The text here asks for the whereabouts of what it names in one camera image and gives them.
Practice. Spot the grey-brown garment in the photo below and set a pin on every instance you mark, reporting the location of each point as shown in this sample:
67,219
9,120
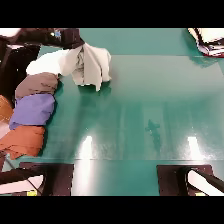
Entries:
36,84

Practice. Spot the white garment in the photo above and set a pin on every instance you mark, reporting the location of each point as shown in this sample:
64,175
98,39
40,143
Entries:
90,65

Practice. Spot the rust orange garment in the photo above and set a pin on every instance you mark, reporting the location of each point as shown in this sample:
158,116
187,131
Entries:
25,140

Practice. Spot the blue garment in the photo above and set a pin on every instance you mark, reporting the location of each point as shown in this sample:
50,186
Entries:
32,110

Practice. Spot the heap of clothes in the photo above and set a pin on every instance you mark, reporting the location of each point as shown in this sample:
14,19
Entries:
211,41

